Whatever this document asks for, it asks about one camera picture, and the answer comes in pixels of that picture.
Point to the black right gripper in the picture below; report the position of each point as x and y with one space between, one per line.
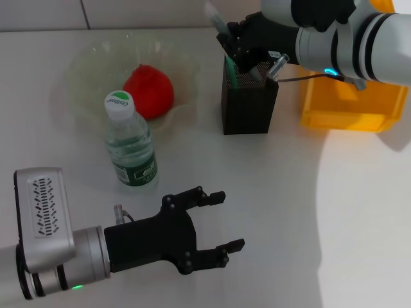
273 35

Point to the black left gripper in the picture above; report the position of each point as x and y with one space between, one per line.
152 242

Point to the grey marker pen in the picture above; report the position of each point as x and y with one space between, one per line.
218 19

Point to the green pen with white cap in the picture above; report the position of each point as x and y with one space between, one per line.
232 72

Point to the red-orange orange fruit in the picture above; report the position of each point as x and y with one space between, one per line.
154 93

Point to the clear bottle with green label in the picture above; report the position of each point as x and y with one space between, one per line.
131 147

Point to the black mesh pen holder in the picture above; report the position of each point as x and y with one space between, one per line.
247 109

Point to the clear green glass fruit plate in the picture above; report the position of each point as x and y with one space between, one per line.
86 64

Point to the yellow plastic bin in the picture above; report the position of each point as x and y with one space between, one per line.
350 106

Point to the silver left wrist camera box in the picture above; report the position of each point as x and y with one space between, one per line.
43 218

